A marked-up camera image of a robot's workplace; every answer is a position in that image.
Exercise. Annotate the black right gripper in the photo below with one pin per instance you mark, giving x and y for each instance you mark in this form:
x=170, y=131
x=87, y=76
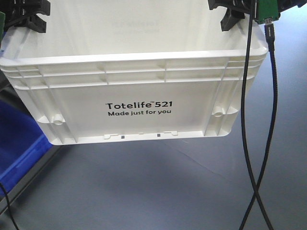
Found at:
x=235, y=11

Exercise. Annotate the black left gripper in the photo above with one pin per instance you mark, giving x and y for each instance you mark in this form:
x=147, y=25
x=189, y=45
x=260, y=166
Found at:
x=24, y=13

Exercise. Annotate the white plastic Totelife crate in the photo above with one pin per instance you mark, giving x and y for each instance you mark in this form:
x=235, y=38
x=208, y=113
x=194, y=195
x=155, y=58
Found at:
x=125, y=70

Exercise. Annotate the green circuit board right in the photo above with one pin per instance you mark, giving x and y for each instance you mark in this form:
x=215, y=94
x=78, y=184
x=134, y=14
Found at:
x=266, y=9

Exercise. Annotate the blue plastic bin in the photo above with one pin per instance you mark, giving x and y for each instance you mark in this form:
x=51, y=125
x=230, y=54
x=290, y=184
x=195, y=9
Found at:
x=22, y=144

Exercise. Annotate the metal shelf frame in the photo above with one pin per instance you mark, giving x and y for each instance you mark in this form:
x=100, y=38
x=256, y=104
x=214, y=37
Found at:
x=9, y=96

